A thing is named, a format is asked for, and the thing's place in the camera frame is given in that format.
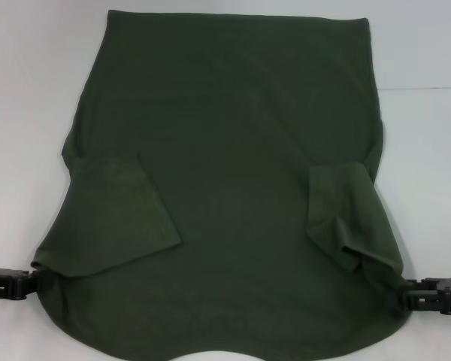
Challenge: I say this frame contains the dark green shirt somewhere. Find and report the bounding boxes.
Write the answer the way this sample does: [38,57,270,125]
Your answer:
[29,9,414,342]

